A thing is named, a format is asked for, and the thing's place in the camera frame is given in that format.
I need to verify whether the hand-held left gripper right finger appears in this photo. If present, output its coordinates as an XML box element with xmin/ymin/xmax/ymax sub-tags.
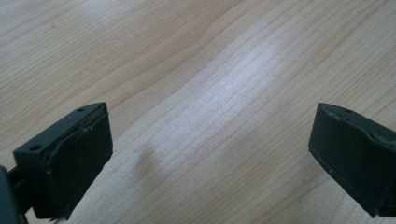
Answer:
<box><xmin>308</xmin><ymin>103</ymin><xmax>396</xmax><ymax>218</ymax></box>

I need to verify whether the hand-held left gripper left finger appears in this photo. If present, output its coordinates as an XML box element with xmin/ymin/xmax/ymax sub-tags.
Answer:
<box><xmin>12</xmin><ymin>102</ymin><xmax>114</xmax><ymax>219</ymax></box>

